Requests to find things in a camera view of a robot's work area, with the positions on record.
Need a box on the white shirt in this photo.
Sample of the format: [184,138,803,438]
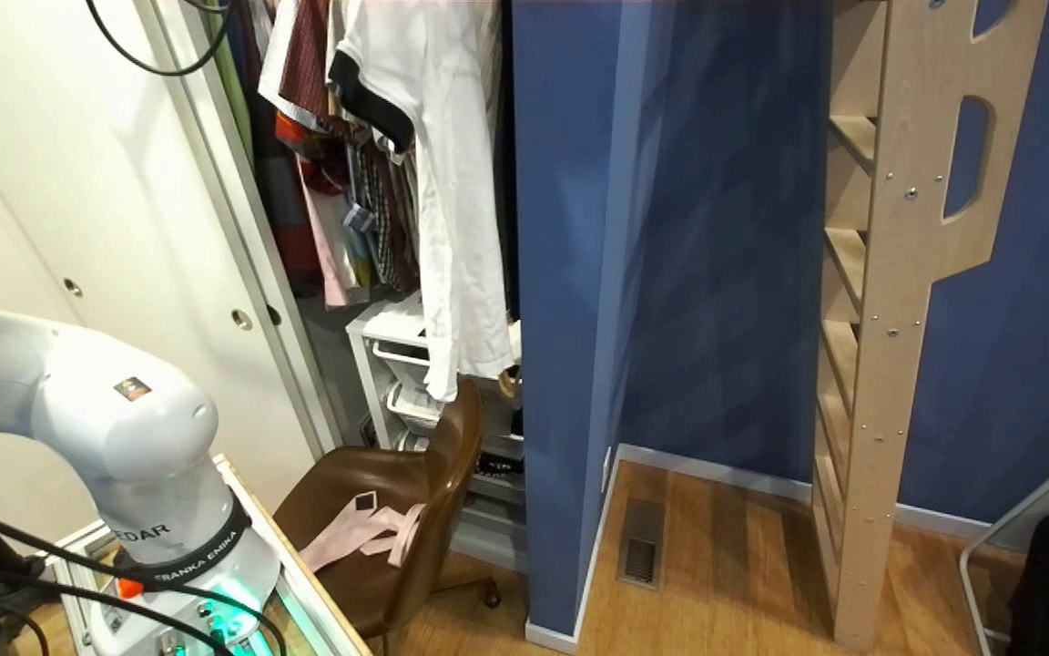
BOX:
[331,0,524,406]

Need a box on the white drawer unit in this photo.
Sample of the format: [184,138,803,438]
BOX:
[343,287,527,490]

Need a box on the brown moulded chair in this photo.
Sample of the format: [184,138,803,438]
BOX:
[268,376,519,656]

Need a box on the dark patterned garment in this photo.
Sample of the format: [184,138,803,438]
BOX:
[338,121,422,303]

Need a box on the pink hanging garment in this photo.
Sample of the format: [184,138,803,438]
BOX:
[302,185,357,312]

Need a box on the metal floor vent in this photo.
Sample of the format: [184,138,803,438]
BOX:
[618,496,671,591]

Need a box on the black hanging garment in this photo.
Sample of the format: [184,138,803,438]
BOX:
[329,49,422,157]

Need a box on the pink necktie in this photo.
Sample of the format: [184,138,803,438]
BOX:
[300,490,428,575]

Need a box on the dark red garment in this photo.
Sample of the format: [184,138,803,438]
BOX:
[260,0,351,297]

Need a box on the light wooden ladder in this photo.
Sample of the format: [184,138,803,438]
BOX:
[812,0,1049,654]

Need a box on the white closet door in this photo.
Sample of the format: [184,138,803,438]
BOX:
[0,0,345,562]

